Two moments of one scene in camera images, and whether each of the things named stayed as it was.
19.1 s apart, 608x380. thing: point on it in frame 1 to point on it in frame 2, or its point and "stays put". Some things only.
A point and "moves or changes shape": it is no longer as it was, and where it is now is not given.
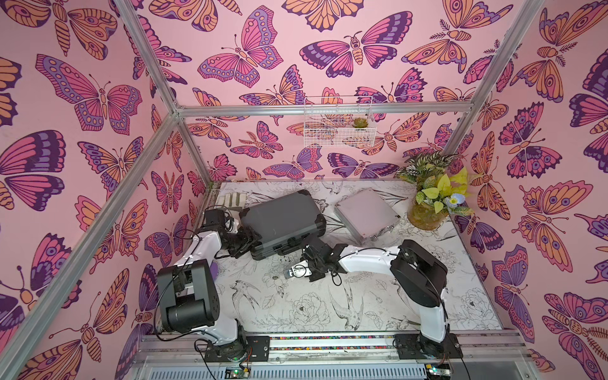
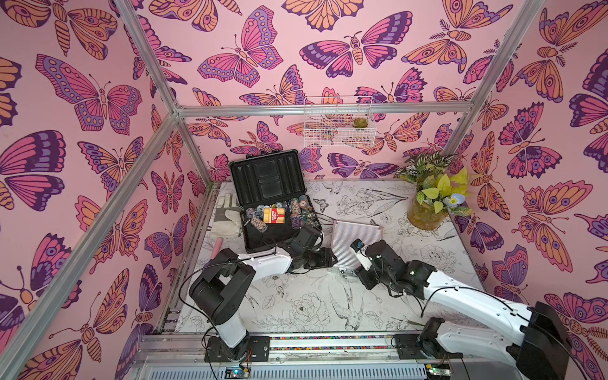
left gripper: (248, 238) to (325, 260)
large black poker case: (283, 222) moves or changes shape
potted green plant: (441, 189) stays put
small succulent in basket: (359, 123) stays put
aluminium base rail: (332, 357) stays put
